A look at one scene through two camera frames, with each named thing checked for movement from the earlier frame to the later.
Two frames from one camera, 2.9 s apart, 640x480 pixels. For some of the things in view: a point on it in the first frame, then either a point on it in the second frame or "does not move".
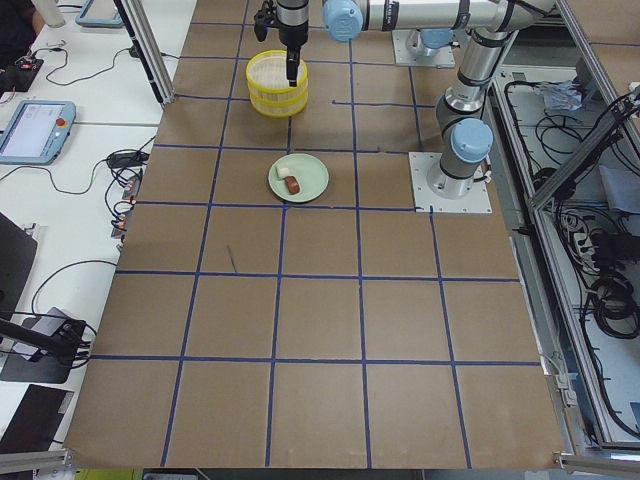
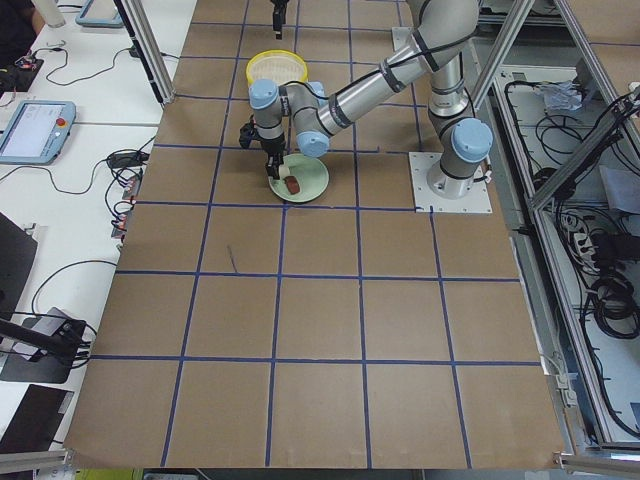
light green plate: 310,172 does not move
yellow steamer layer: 266,72 does not move
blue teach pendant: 37,132 does not move
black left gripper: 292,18 → 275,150
